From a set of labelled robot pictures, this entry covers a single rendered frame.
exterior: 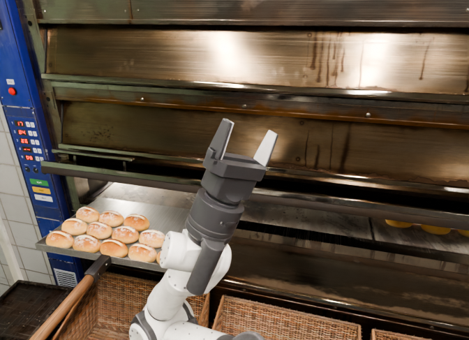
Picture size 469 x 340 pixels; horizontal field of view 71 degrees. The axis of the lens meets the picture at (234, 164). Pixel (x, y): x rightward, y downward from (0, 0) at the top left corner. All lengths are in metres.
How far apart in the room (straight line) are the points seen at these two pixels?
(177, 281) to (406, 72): 0.78
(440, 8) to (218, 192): 0.75
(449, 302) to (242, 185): 1.04
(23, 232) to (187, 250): 1.40
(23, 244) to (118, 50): 1.15
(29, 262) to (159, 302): 1.35
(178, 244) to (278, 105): 0.60
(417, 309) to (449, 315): 0.10
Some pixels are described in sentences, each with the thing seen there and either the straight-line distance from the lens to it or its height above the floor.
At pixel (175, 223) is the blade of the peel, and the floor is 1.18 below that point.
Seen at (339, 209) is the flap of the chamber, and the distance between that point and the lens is 0.99.
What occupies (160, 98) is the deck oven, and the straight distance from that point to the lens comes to 1.16.
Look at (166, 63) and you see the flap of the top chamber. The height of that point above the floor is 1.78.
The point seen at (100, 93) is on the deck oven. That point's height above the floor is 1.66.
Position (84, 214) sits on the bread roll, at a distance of 1.39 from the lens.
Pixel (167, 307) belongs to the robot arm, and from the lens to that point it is 0.75.
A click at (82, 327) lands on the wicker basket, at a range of 1.74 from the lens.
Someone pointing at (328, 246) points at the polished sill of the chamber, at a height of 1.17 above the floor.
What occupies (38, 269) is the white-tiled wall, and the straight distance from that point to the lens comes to 2.03.
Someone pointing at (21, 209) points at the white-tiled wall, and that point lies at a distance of 1.82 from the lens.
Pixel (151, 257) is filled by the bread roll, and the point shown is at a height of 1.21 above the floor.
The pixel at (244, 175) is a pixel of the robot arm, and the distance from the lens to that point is 0.54.
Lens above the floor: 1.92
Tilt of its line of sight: 25 degrees down
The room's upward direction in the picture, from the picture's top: straight up
